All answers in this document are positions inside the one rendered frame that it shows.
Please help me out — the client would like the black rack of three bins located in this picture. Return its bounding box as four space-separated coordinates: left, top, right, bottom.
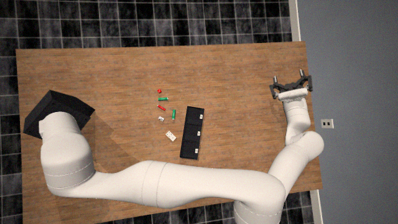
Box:
180 106 205 160

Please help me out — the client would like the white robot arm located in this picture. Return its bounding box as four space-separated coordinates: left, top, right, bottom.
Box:
39 88 324 224

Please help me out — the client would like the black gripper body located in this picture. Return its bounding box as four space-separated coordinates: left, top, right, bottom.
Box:
279 82 304 93

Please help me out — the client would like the white domino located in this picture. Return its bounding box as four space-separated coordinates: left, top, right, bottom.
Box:
166 131 176 141

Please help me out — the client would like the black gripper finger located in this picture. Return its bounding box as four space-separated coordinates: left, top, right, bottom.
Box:
269 76 289 99
293 69 313 91

